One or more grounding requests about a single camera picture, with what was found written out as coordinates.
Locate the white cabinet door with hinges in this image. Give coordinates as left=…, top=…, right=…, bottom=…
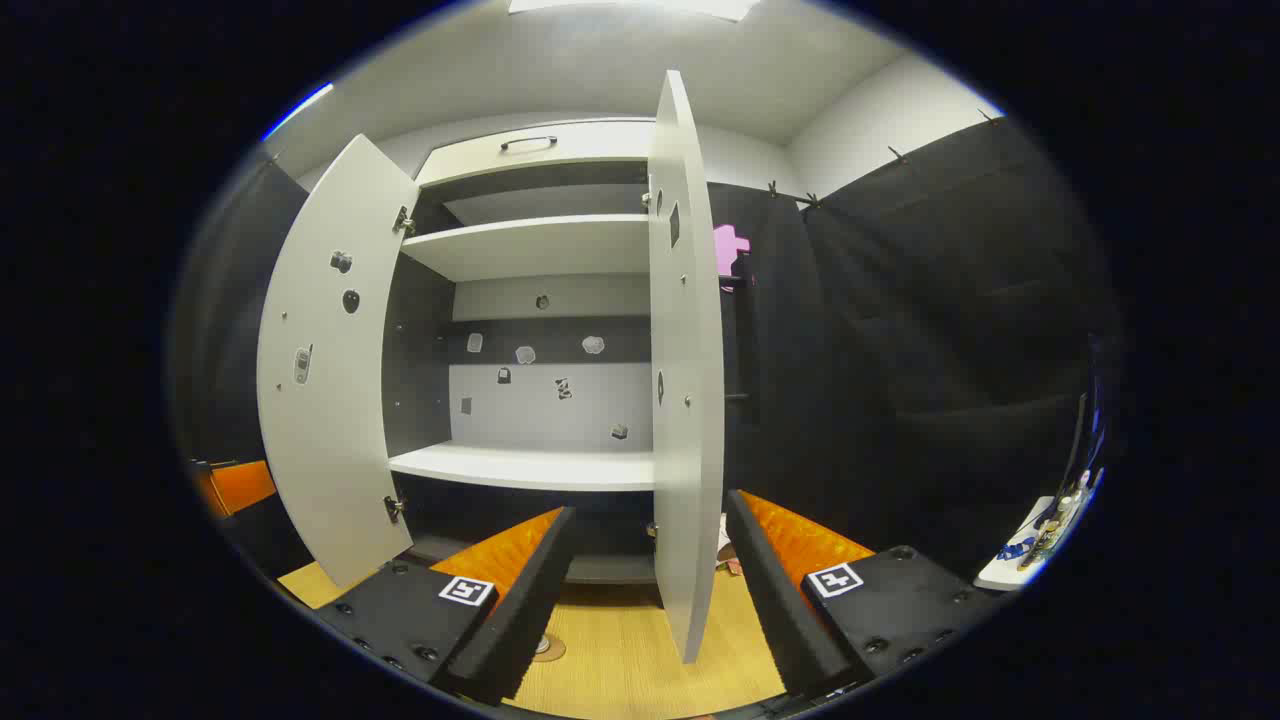
left=256, top=133, right=421, bottom=589

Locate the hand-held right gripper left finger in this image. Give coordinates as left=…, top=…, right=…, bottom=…
left=315, top=505, right=578, bottom=706

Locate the ceiling light panel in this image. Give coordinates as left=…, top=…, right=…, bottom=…
left=508, top=0, right=761, bottom=23

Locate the bottle with dark label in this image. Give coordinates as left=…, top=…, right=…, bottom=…
left=1018, top=515, right=1063, bottom=573

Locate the white cabinet door with handle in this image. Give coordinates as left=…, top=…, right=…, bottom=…
left=647, top=68, right=727, bottom=665

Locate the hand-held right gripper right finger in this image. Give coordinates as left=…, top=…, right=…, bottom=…
left=725, top=488, right=1001, bottom=701

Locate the clear plastic bottle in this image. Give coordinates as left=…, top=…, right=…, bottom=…
left=1045, top=478, right=1091, bottom=546

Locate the white open cabinet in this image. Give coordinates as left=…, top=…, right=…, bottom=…
left=383, top=118, right=661, bottom=586

